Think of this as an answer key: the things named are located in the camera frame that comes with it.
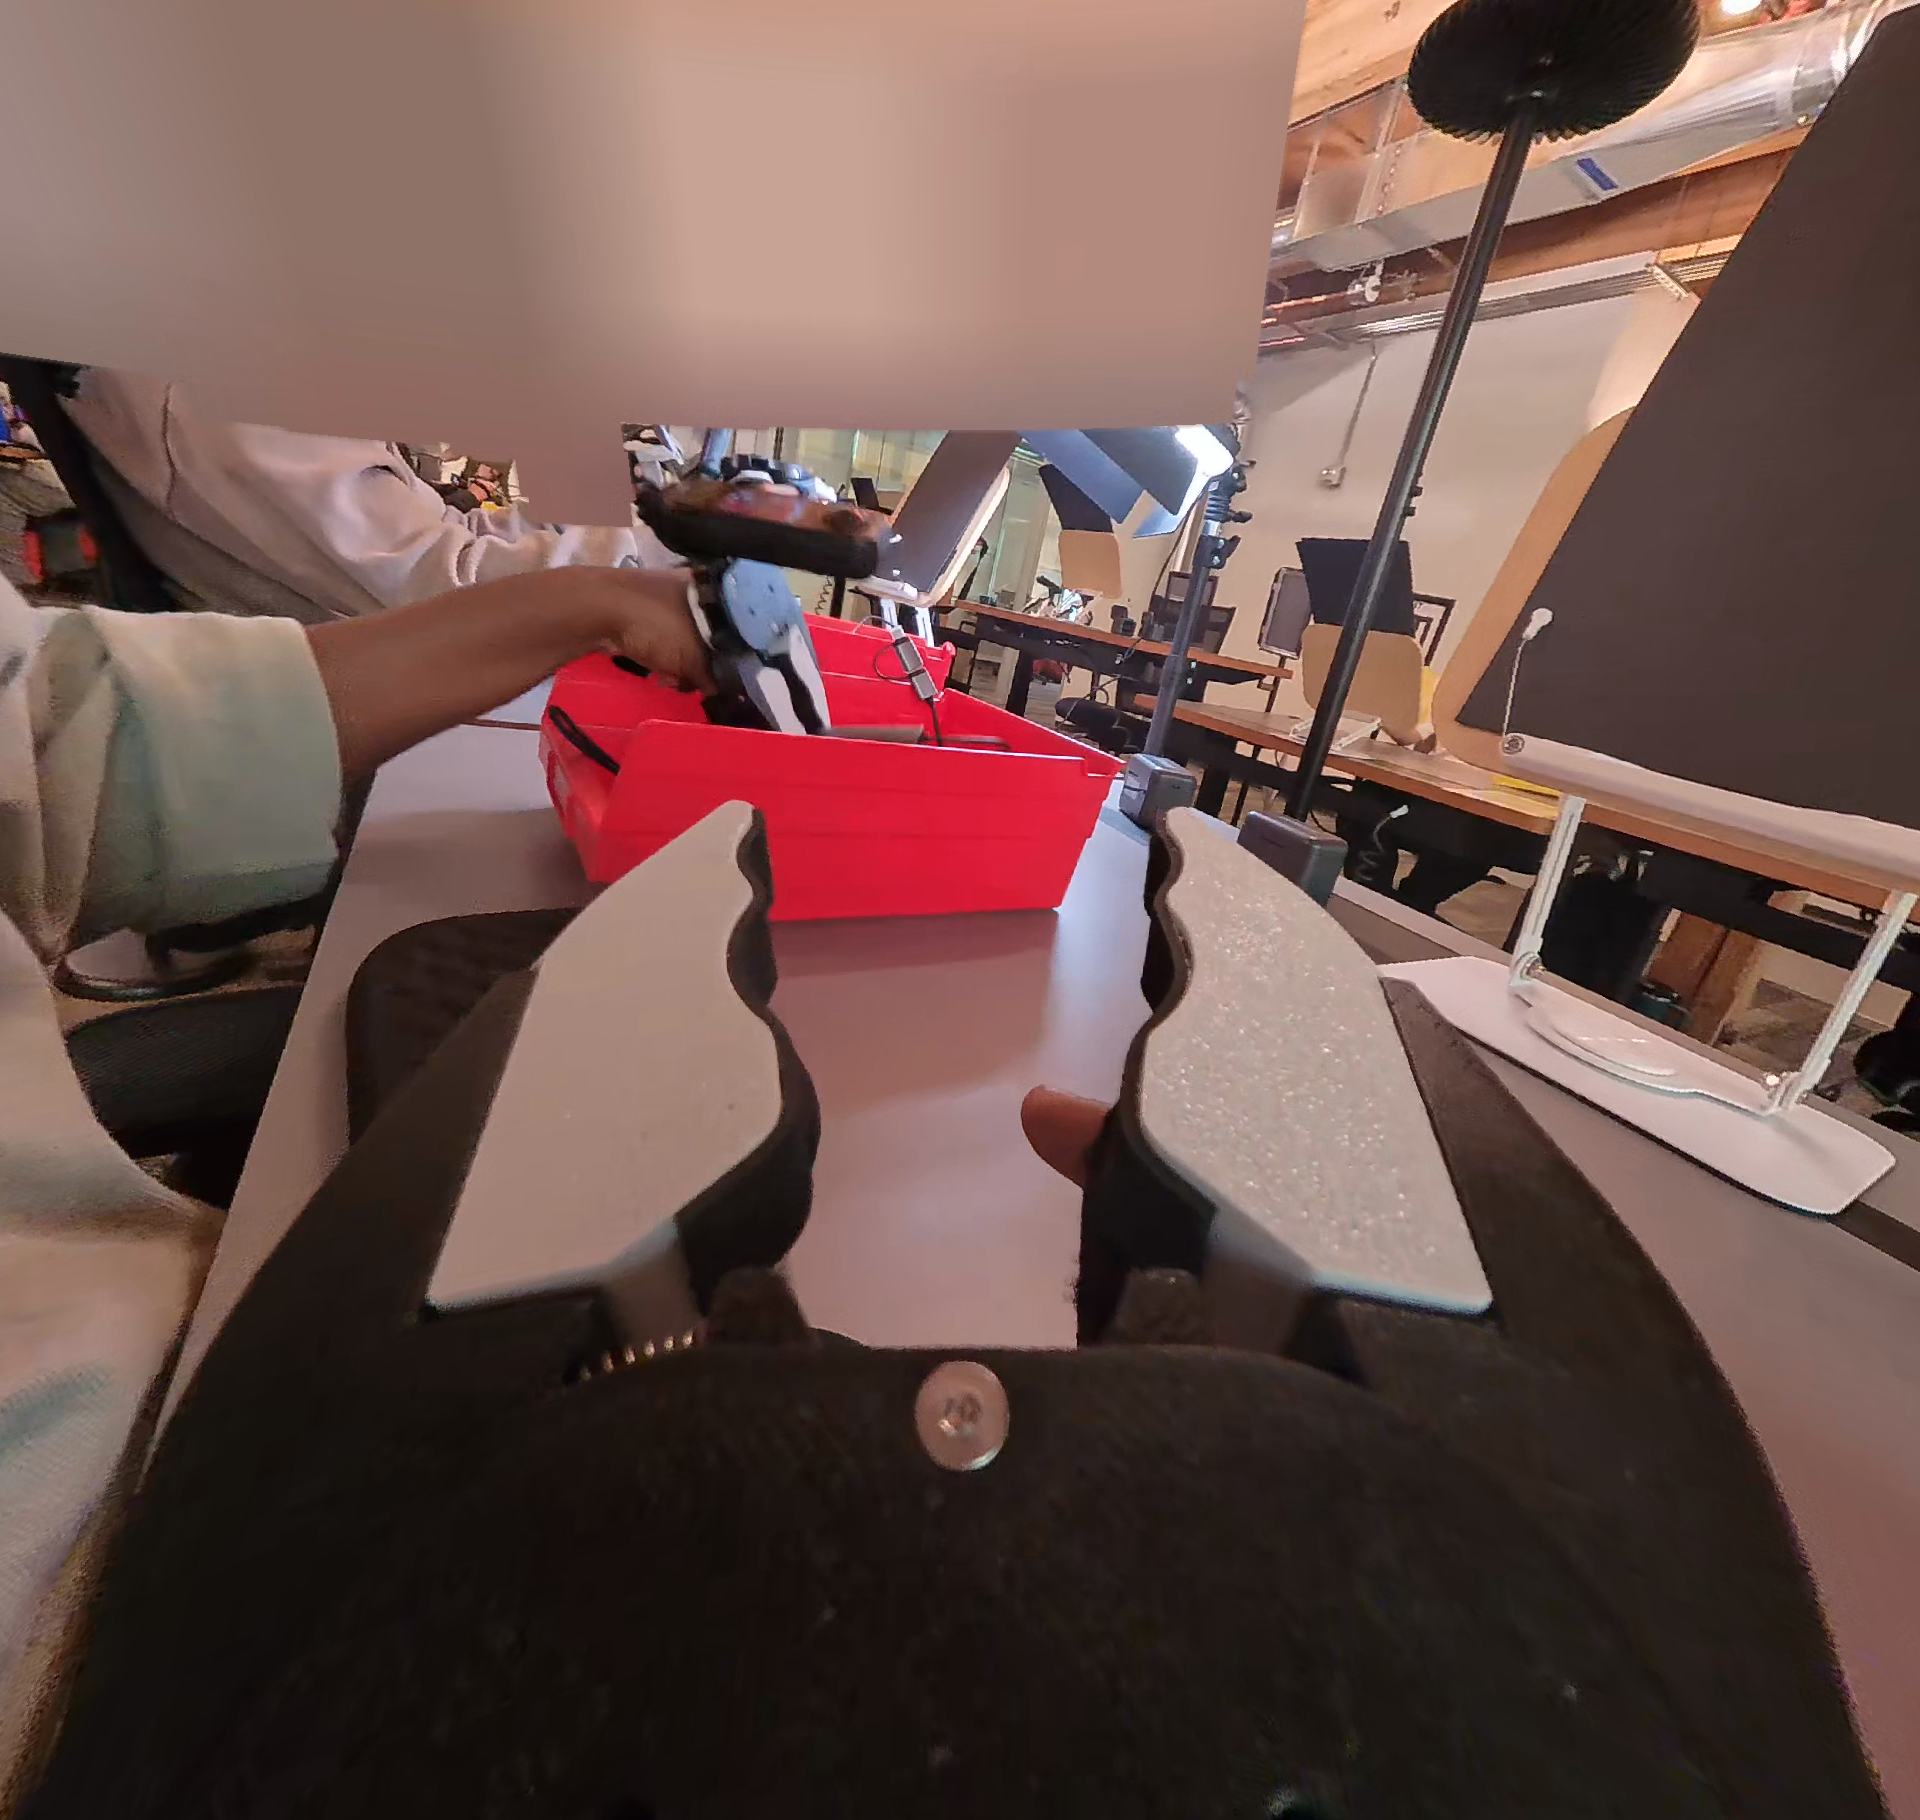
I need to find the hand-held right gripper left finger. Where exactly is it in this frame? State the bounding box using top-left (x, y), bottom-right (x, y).
top-left (422, 800), bottom-right (823, 1343)

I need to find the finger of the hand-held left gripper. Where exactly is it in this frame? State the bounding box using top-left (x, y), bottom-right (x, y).
top-left (720, 557), bottom-right (812, 672)
top-left (747, 647), bottom-right (836, 735)

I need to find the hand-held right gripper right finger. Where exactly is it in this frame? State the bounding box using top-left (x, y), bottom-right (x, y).
top-left (1114, 806), bottom-right (1501, 1343)

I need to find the red plastic bin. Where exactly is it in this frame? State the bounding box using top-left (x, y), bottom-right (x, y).
top-left (598, 714), bottom-right (1123, 925)
top-left (536, 611), bottom-right (959, 891)

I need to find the person's left forearm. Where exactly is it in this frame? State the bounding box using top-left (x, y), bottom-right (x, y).
top-left (307, 566), bottom-right (663, 775)

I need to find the person's left hand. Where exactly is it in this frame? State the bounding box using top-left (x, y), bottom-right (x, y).
top-left (598, 566), bottom-right (722, 694)

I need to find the person's right hand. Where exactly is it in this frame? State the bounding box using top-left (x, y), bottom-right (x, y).
top-left (1021, 1081), bottom-right (1115, 1189)

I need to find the dark tilted panel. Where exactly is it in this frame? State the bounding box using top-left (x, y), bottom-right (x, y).
top-left (882, 430), bottom-right (1026, 606)

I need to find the white panel stand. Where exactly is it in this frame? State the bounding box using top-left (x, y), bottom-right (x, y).
top-left (1378, 606), bottom-right (1920, 1219)

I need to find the studio light panel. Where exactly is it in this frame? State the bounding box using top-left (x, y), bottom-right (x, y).
top-left (1021, 426), bottom-right (1250, 541)

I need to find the black light stand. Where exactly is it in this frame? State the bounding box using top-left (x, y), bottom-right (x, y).
top-left (1145, 462), bottom-right (1258, 758)

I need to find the black mesh chair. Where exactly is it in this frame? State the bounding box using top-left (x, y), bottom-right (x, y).
top-left (56, 921), bottom-right (324, 1207)

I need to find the person's light clothing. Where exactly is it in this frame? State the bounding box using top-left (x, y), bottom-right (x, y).
top-left (0, 572), bottom-right (351, 1747)

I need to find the black panel with wooden edge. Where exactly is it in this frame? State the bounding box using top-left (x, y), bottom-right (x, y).
top-left (1432, 3), bottom-right (1920, 835)

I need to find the black floor lamp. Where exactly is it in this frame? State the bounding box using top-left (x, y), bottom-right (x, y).
top-left (1279, 0), bottom-right (1704, 824)

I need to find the silver ventilation duct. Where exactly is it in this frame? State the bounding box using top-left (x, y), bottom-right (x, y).
top-left (1273, 0), bottom-right (1894, 282)

